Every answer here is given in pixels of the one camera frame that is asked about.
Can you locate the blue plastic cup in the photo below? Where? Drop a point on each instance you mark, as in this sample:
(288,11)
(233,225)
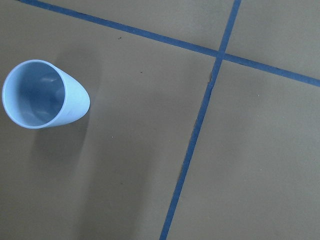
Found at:
(36,95)

